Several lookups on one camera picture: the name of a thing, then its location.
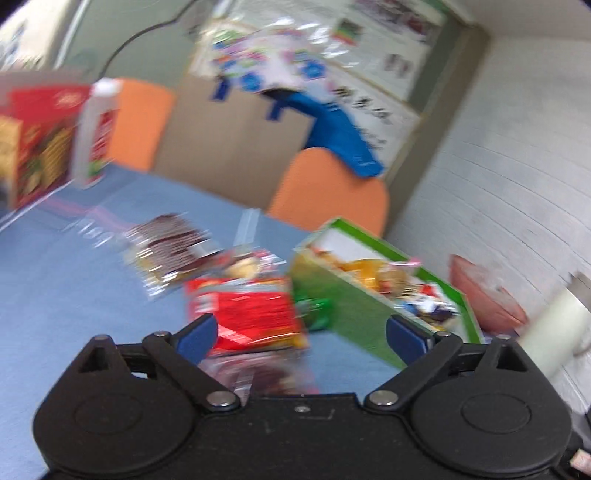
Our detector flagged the green cardboard box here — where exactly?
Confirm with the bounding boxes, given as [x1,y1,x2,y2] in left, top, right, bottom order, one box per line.
[288,217,484,371]

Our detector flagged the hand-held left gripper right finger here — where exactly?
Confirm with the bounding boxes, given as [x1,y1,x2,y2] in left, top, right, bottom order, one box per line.
[364,314,532,413]

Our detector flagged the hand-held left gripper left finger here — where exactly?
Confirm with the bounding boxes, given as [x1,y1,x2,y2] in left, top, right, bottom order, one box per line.
[74,313,241,413]

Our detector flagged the red printed carton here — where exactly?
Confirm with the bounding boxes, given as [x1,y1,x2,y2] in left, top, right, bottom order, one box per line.
[0,83,93,211]

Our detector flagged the white bottle with red label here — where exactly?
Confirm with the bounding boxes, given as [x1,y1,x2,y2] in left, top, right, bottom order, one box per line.
[71,77,123,189]

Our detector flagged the clear plastic snack packet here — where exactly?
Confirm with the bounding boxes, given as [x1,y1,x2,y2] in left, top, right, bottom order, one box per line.
[216,249,288,283]

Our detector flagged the yellow snack packet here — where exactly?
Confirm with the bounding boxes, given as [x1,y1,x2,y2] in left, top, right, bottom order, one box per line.
[333,257,385,292]

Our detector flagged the green candy wrapper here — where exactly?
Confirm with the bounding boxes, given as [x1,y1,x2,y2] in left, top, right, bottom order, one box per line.
[294,296,334,332]

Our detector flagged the orange chair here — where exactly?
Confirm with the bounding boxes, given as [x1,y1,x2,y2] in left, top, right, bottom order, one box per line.
[107,78,179,173]
[267,148,390,239]

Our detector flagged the pink plastic bag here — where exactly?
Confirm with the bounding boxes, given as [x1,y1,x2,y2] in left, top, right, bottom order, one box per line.
[450,254,530,330]

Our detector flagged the brown cardboard box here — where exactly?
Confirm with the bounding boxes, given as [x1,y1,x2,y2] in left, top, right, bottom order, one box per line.
[154,71,320,216]

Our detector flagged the black wall cable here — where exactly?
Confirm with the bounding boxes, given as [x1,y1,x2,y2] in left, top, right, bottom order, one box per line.
[98,4,195,80]

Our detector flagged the cream thermos jug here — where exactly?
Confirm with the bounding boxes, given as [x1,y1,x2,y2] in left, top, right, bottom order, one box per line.
[518,271,591,382]

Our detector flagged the colourful printed plastic bag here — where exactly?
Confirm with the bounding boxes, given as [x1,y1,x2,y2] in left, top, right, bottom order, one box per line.
[188,22,339,103]

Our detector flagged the blue bag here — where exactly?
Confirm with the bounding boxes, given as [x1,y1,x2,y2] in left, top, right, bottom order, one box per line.
[262,88,387,180]

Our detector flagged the blue tablecloth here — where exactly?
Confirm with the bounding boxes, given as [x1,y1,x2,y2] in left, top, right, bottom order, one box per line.
[0,164,403,480]

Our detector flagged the brown striped snack packet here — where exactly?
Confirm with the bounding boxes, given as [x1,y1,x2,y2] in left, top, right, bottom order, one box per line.
[123,213,223,302]

